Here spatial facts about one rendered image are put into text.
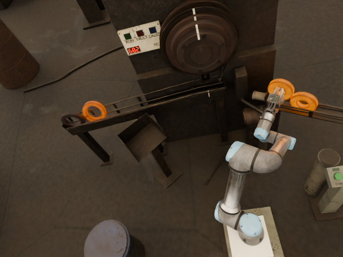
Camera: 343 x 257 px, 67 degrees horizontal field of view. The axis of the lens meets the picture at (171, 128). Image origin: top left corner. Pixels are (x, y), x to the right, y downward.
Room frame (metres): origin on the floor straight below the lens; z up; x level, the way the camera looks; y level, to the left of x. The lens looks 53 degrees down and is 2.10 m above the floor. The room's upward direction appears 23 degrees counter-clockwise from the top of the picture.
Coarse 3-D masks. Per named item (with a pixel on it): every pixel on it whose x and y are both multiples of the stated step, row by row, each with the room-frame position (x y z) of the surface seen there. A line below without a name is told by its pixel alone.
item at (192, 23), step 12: (180, 24) 1.22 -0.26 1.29; (192, 24) 1.19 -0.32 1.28; (204, 24) 1.17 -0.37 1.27; (216, 24) 1.16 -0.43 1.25; (228, 24) 1.16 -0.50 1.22; (168, 36) 1.24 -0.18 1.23; (180, 36) 1.21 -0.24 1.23; (228, 36) 1.14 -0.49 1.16; (168, 48) 1.25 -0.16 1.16; (228, 48) 1.14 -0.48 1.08
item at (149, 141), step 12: (144, 120) 1.24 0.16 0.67; (120, 132) 1.18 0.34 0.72; (132, 132) 1.20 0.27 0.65; (144, 132) 1.19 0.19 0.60; (156, 132) 1.14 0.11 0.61; (132, 144) 1.14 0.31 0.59; (144, 144) 1.09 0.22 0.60; (156, 144) 1.05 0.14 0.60; (144, 156) 1.00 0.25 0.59; (156, 156) 1.09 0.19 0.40; (168, 168) 1.10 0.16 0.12; (168, 180) 1.05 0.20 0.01
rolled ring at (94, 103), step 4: (88, 104) 1.53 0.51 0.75; (92, 104) 1.52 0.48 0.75; (96, 104) 1.51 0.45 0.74; (100, 104) 1.51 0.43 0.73; (84, 108) 1.54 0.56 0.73; (100, 108) 1.49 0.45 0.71; (104, 108) 1.49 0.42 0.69; (84, 112) 1.53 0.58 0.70; (104, 112) 1.47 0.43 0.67; (84, 116) 1.52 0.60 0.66; (88, 116) 1.51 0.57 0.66; (92, 116) 1.53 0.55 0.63; (100, 116) 1.50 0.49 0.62; (104, 116) 1.46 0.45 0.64; (92, 120) 1.49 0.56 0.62; (100, 120) 1.47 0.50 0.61
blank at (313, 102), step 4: (296, 92) 0.88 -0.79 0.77; (300, 92) 0.85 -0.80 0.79; (304, 92) 0.84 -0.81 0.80; (292, 96) 0.87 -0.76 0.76; (296, 96) 0.85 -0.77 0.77; (300, 96) 0.83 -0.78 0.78; (304, 96) 0.82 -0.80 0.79; (308, 96) 0.80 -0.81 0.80; (312, 96) 0.80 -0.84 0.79; (292, 100) 0.86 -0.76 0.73; (296, 100) 0.85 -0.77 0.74; (304, 100) 0.81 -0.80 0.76; (308, 100) 0.80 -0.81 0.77; (312, 100) 0.78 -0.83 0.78; (316, 100) 0.78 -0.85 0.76; (292, 104) 0.86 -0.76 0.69; (296, 104) 0.84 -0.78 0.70; (300, 104) 0.84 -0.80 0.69; (304, 104) 0.83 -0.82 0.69; (308, 104) 0.79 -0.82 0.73; (312, 104) 0.77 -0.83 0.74; (316, 104) 0.76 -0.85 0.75; (304, 108) 0.80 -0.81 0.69; (308, 108) 0.79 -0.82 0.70; (312, 108) 0.77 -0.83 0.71
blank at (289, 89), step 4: (276, 80) 0.97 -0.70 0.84; (280, 80) 0.95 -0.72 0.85; (284, 80) 0.94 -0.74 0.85; (272, 84) 0.97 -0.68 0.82; (276, 84) 0.95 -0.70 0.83; (280, 84) 0.94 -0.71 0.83; (284, 84) 0.92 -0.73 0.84; (288, 84) 0.91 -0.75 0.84; (268, 88) 0.99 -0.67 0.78; (272, 88) 0.97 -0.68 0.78; (284, 88) 0.91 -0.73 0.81; (288, 88) 0.90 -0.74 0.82; (292, 88) 0.89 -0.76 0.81; (268, 92) 0.98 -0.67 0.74; (272, 92) 0.97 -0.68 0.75; (284, 92) 0.93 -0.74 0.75; (288, 92) 0.89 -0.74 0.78; (292, 92) 0.88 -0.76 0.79; (284, 96) 0.91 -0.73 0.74; (288, 96) 0.89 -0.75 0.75
